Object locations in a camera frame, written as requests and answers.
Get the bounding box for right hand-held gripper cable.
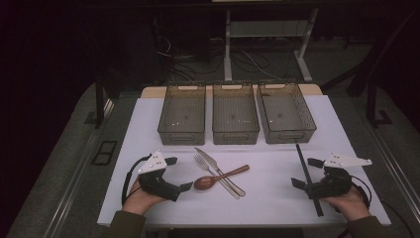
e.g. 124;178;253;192
350;175;373;211

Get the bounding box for brown wooden spoon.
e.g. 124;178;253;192
193;164;251;191

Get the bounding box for steel table knife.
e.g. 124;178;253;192
193;146;247;197

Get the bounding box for black floor cables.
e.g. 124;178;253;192
153;34;232;82

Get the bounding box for white floor cable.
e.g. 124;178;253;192
241;49;282;81

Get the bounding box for black chopstick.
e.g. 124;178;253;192
295;143;323;218
296;143;325;218

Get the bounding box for steel fork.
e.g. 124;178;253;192
193;153;241;200

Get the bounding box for white metal desk frame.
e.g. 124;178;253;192
223;7;320;83

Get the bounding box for black metal stand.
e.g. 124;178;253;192
365;75;394;128

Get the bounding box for person's left hand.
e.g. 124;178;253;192
121;178;166;216

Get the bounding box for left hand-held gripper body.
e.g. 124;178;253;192
137;150;182;203

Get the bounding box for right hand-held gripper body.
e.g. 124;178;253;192
305;152;373;200

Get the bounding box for smoky clear plastic bin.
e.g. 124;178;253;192
211;82;261;146
256;80;318;145
157;82;207;147

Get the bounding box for person's right hand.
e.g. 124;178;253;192
318;183;371;222

